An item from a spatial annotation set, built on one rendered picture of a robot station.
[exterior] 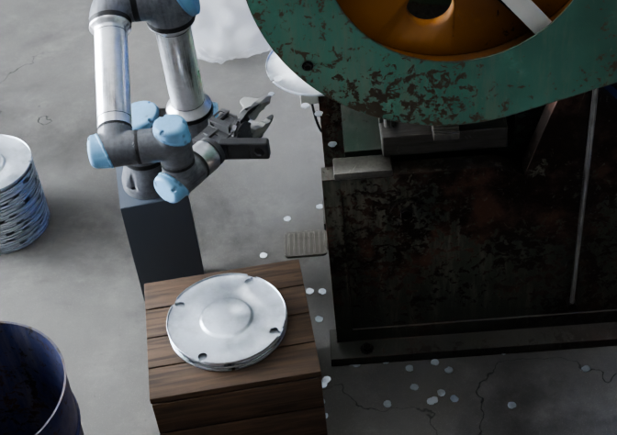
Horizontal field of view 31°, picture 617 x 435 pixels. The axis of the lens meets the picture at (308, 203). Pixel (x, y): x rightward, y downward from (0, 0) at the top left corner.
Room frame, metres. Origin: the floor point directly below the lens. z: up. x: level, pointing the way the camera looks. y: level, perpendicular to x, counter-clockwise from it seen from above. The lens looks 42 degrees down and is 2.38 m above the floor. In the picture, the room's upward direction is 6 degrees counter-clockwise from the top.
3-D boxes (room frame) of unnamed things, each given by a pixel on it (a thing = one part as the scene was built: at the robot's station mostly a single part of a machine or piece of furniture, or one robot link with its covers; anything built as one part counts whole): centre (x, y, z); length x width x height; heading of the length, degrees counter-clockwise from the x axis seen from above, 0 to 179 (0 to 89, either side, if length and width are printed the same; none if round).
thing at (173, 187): (1.90, 0.27, 0.78); 0.11 x 0.08 x 0.09; 139
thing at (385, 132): (2.28, -0.35, 0.68); 0.45 x 0.30 x 0.06; 177
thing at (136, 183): (2.30, 0.41, 0.50); 0.15 x 0.15 x 0.10
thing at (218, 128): (2.03, 0.18, 0.78); 0.12 x 0.09 x 0.08; 139
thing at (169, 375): (1.84, 0.23, 0.18); 0.40 x 0.38 x 0.35; 94
